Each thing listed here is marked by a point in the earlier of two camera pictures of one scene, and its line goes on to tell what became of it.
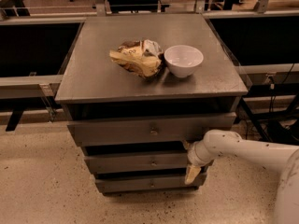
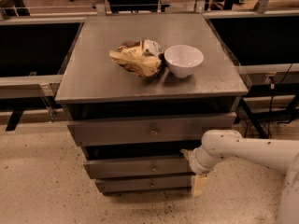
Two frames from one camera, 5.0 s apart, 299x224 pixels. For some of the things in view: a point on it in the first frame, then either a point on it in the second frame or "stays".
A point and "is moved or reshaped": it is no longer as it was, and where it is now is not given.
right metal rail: [271, 74] stays
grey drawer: [133, 162] is moved or reshaped
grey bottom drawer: [110, 186] stays
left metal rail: [29, 86] stays
